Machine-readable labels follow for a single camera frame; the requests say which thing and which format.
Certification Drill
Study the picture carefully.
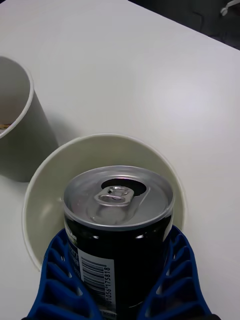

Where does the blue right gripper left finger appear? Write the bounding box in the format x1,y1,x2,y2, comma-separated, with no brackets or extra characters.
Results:
24,228,103,320

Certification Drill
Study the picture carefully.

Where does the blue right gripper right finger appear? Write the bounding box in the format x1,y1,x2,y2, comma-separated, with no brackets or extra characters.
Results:
137,224,221,320

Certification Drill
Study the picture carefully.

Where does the small drink can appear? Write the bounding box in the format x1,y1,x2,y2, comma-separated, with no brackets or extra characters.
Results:
62,165,176,320

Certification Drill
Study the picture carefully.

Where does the grey plastic waste bin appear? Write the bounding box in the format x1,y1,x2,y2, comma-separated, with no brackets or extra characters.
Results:
0,56,60,183

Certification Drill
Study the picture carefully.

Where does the white office chair base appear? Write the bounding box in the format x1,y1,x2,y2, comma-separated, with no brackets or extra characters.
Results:
219,0,240,17

